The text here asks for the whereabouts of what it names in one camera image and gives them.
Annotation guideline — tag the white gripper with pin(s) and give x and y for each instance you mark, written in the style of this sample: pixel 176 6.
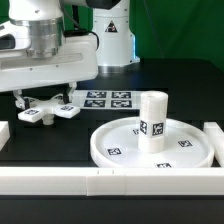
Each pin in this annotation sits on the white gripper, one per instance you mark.
pixel 75 61

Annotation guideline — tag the white cross-shaped table base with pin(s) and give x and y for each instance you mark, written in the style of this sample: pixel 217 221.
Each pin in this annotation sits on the white cross-shaped table base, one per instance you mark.
pixel 47 110

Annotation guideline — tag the white round table top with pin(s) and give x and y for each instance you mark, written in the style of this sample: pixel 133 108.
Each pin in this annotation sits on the white round table top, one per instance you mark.
pixel 115 144

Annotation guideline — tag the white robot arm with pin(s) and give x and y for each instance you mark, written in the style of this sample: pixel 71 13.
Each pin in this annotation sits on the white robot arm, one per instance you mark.
pixel 52 42

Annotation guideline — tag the white marker tag sheet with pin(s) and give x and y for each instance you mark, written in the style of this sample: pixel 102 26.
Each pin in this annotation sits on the white marker tag sheet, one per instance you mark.
pixel 107 99

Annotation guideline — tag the white left fence bar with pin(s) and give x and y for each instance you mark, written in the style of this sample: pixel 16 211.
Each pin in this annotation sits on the white left fence bar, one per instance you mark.
pixel 4 133

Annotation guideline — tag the white fence bar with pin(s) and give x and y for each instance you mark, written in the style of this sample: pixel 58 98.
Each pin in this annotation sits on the white fence bar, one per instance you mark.
pixel 111 181
pixel 4 133
pixel 216 136

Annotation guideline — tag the white front fence bar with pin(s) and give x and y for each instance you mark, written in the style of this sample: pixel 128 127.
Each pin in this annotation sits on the white front fence bar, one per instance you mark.
pixel 111 181

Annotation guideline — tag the white right fence bar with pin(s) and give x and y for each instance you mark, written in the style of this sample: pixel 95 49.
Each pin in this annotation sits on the white right fence bar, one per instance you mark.
pixel 216 136

